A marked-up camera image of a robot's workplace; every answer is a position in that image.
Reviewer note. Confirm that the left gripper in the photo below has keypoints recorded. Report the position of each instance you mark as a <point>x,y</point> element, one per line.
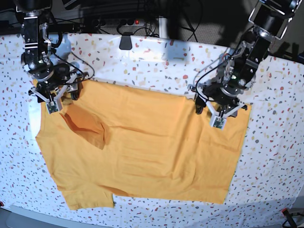
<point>218,103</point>

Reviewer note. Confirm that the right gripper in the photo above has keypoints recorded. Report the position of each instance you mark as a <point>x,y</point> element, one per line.
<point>51,81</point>

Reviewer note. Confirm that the yellow T-shirt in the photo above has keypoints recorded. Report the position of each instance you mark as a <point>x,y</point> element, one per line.
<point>117,140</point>

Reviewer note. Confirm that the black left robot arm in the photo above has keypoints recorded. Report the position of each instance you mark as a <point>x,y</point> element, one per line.
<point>236,71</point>

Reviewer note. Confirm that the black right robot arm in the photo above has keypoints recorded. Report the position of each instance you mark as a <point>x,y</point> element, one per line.
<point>38,47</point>

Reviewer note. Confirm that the speckled white tablecloth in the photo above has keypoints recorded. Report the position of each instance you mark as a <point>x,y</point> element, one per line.
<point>269,174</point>

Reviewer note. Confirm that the white power strip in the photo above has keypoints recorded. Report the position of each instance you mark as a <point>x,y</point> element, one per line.
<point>117,22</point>

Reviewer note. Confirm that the black table clamp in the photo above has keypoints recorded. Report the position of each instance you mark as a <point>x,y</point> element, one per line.
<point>125,43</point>

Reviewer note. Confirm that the white table leg post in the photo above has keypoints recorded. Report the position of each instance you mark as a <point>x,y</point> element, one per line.
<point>163,28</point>

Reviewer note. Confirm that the red black clamp handle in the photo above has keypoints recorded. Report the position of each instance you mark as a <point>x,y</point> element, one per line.
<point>289,222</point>

